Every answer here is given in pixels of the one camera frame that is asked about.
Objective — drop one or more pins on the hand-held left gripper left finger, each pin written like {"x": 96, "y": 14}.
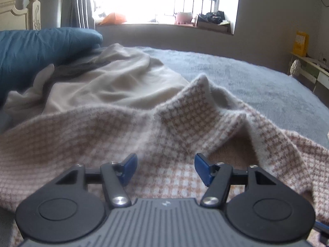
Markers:
{"x": 129, "y": 169}

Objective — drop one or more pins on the plain beige garment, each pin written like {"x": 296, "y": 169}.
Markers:
{"x": 115, "y": 87}

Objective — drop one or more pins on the cardboard box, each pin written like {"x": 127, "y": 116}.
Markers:
{"x": 213, "y": 28}

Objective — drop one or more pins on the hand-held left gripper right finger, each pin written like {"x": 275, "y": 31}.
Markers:
{"x": 201, "y": 169}

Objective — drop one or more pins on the cream carved bedpost finial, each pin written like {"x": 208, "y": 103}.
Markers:
{"x": 295, "y": 67}

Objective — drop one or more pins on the yellow box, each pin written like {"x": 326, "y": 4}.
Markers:
{"x": 300, "y": 43}

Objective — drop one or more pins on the cream carved headboard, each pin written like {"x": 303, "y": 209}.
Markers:
{"x": 15, "y": 18}

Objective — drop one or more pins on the dark grey garment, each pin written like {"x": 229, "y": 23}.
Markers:
{"x": 74, "y": 70}

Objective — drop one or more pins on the pink pot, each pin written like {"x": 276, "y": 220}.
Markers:
{"x": 183, "y": 18}

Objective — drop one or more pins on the small white cloth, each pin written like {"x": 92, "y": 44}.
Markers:
{"x": 42, "y": 79}

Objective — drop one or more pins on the orange bag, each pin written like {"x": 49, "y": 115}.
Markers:
{"x": 114, "y": 18}

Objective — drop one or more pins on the white green desk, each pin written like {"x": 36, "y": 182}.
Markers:
{"x": 308, "y": 64}

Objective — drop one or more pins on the window with metal bars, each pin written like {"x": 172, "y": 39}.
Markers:
{"x": 154, "y": 0}

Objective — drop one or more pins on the grey curtain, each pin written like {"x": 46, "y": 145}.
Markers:
{"x": 74, "y": 2}

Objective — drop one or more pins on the beige houndstooth wool coat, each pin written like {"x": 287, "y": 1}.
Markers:
{"x": 167, "y": 123}

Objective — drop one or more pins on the black shoes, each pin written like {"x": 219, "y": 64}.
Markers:
{"x": 212, "y": 18}

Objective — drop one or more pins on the teal quilted pillow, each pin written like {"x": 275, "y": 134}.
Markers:
{"x": 38, "y": 49}

